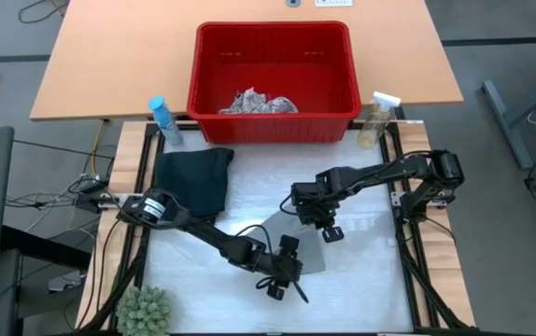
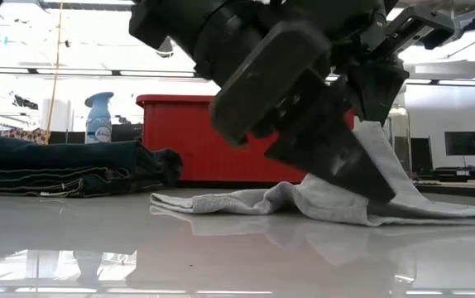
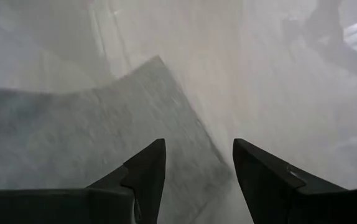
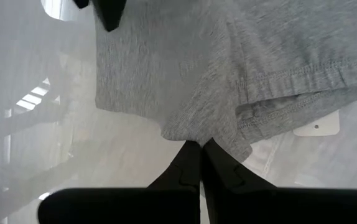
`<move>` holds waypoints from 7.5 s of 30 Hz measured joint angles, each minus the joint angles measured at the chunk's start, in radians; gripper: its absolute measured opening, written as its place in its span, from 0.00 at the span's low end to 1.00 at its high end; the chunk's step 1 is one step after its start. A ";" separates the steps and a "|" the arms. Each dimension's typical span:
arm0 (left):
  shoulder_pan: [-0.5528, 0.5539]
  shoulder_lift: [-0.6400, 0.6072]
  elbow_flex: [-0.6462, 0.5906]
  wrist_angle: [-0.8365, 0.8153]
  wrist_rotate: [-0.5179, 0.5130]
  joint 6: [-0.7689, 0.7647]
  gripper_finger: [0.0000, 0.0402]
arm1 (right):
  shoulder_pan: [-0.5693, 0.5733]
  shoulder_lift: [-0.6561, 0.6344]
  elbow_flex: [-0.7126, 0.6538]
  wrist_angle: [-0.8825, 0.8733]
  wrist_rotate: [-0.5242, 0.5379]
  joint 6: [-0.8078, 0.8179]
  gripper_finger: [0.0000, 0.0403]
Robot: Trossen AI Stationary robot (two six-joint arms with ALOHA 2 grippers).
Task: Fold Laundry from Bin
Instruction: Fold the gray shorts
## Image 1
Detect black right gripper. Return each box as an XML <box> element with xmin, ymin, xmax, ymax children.
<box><xmin>298</xmin><ymin>186</ymin><xmax>346</xmax><ymax>244</ymax></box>

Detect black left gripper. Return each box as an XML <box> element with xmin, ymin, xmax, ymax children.
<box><xmin>248</xmin><ymin>242</ymin><xmax>310</xmax><ymax>304</ymax></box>

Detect blue denim jeans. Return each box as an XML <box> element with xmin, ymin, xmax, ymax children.
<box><xmin>154</xmin><ymin>147</ymin><xmax>235</xmax><ymax>220</ymax></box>

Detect white grey patterned garment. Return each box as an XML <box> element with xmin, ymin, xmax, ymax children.
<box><xmin>219</xmin><ymin>87</ymin><xmax>300</xmax><ymax>116</ymax></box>

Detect red plastic laundry bin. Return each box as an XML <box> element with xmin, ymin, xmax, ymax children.
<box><xmin>186</xmin><ymin>21</ymin><xmax>362</xmax><ymax>145</ymax></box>

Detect wooden table base board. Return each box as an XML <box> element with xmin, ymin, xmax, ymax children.
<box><xmin>75</xmin><ymin>119</ymin><xmax>477</xmax><ymax>330</ymax></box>

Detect clear spray bottle white trigger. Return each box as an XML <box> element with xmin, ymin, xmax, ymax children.
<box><xmin>358</xmin><ymin>91</ymin><xmax>402</xmax><ymax>150</ymax></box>

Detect green succulent plant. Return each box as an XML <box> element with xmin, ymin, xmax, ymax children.
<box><xmin>116</xmin><ymin>285</ymin><xmax>173</xmax><ymax>336</ymax></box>

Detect blue air freshener spray bottle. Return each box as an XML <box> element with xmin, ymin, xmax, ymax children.
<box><xmin>148</xmin><ymin>96</ymin><xmax>185</xmax><ymax>146</ymax></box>

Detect grey metal desk leg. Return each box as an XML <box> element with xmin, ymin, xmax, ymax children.
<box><xmin>480</xmin><ymin>60</ymin><xmax>536</xmax><ymax>172</ymax></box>

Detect orange wooden desk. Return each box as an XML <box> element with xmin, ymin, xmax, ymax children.
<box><xmin>28</xmin><ymin>0</ymin><xmax>464</xmax><ymax>122</ymax></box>

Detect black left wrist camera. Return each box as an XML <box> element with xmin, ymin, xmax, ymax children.
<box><xmin>278</xmin><ymin>235</ymin><xmax>302</xmax><ymax>259</ymax></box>

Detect black camera cable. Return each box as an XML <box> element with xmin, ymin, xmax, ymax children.
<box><xmin>233</xmin><ymin>224</ymin><xmax>278</xmax><ymax>262</ymax></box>

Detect black aluminium table frame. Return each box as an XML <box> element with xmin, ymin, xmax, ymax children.
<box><xmin>104</xmin><ymin>119</ymin><xmax>473</xmax><ymax>336</ymax></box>

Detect yellow cable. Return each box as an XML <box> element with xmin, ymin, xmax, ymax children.
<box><xmin>89</xmin><ymin>119</ymin><xmax>109</xmax><ymax>176</ymax></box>

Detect black desk frame beam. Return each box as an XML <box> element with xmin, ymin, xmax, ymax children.
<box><xmin>0</xmin><ymin>226</ymin><xmax>92</xmax><ymax>271</ymax></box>

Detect white and black cable bundle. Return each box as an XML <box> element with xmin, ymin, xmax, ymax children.
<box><xmin>4</xmin><ymin>172</ymin><xmax>108</xmax><ymax>221</ymax></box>

